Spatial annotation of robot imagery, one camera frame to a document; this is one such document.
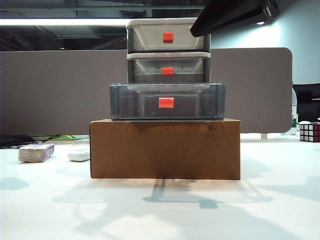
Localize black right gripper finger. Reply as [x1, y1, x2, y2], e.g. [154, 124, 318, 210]
[189, 0, 273, 38]

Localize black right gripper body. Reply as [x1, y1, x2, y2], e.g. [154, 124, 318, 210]
[264, 0, 280, 20]

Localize transparent drawer red handle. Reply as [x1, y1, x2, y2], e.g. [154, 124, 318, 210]
[127, 26, 210, 51]
[127, 57, 210, 84]
[108, 82, 226, 122]

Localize black office chair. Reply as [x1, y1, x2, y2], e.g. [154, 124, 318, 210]
[292, 83, 320, 125]

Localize clear plastic bottle green label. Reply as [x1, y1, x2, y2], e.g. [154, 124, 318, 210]
[289, 89, 300, 137]

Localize black rubiks cube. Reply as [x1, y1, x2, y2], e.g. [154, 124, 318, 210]
[299, 121, 320, 143]

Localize brown cardboard box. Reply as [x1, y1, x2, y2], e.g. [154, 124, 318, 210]
[89, 118, 242, 181]

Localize long ceiling light strip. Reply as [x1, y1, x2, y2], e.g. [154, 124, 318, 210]
[0, 18, 266, 27]

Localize grey desk partition panel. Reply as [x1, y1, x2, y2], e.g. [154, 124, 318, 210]
[0, 47, 294, 137]

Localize small white plastic case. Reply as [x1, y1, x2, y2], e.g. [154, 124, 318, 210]
[67, 148, 91, 163]

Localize white purple eraser block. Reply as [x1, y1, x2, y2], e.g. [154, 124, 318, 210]
[18, 143, 56, 163]

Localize white grey drawer cabinet frame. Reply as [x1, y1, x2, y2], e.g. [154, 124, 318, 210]
[126, 17, 212, 87]

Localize black desk cables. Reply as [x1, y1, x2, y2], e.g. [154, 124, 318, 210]
[0, 134, 62, 150]

